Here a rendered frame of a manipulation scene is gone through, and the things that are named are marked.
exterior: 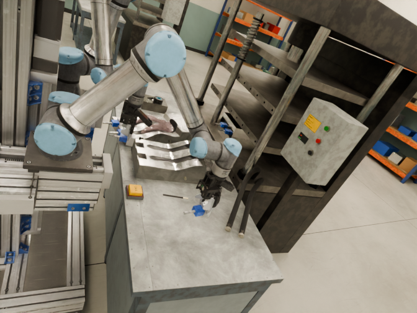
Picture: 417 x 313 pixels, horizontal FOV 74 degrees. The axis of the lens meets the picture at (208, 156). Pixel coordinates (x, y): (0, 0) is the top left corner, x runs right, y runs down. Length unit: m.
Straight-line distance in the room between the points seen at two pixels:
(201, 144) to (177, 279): 0.53
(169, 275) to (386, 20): 1.64
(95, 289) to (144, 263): 0.88
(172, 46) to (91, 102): 0.29
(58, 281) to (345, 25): 1.99
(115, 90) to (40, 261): 1.24
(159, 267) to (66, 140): 0.59
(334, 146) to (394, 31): 0.72
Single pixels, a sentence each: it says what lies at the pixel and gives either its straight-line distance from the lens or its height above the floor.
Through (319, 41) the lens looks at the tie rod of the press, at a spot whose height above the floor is 1.74.
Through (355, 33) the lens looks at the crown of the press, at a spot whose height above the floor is 1.84.
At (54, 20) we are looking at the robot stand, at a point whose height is 1.45.
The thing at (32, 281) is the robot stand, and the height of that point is 0.21.
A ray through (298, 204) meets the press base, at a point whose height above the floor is 0.63.
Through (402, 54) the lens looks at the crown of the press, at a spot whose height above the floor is 1.85.
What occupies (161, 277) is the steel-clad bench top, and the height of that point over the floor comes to 0.80.
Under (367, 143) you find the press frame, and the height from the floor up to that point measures 1.27.
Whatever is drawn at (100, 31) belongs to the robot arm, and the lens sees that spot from 1.36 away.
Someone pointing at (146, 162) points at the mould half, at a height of 0.89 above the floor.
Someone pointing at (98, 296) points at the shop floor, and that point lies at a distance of 2.00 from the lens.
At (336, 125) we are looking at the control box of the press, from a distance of 1.57.
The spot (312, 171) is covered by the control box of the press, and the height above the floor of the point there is 1.15.
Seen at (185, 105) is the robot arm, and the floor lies 1.36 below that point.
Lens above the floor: 1.73
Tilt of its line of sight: 29 degrees down
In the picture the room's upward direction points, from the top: 25 degrees clockwise
